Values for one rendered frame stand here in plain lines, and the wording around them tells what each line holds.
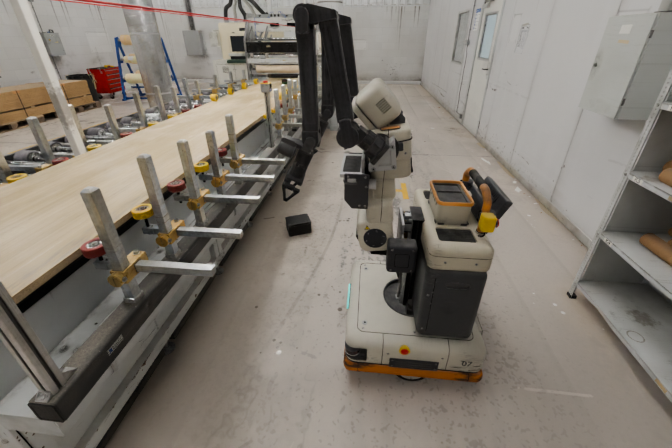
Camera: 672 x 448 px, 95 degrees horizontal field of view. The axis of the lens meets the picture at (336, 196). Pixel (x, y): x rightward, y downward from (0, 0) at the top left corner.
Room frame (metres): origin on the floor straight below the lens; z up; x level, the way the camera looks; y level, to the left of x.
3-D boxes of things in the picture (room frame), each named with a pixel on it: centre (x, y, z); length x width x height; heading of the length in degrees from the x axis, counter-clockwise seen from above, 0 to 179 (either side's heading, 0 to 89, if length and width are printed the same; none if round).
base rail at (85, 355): (3.00, 0.50, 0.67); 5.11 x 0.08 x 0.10; 174
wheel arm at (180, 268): (0.85, 0.64, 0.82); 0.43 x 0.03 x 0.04; 84
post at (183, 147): (1.32, 0.68, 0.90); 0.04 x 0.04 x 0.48; 84
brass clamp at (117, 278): (0.84, 0.73, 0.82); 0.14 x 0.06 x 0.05; 174
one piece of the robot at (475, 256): (1.23, -0.49, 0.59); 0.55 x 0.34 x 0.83; 174
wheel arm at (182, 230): (1.10, 0.61, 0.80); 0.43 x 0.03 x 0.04; 84
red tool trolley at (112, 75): (9.29, 6.49, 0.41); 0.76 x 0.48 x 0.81; 1
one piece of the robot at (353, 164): (1.27, -0.11, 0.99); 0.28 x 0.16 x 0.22; 174
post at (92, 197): (0.82, 0.73, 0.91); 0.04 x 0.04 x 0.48; 84
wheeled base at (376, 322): (1.24, -0.40, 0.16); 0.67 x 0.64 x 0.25; 84
